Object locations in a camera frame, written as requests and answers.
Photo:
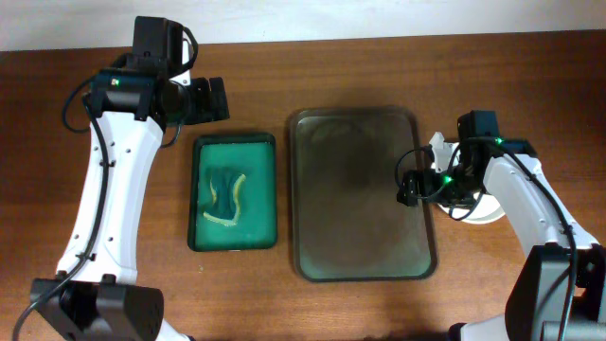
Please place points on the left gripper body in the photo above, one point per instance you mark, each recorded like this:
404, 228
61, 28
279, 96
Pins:
200, 102

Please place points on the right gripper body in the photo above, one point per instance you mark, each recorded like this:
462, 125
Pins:
457, 190

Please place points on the white plate with green stain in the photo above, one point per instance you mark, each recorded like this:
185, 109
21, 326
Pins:
484, 209

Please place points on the green yellow sponge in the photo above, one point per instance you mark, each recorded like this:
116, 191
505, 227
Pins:
225, 186

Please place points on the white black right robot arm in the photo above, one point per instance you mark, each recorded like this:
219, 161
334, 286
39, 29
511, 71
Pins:
560, 291

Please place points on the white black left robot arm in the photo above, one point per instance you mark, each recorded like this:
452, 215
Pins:
130, 104

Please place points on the large brown tray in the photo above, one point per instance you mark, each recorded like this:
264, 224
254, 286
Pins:
346, 220

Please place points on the small green tray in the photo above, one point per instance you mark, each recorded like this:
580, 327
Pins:
253, 154

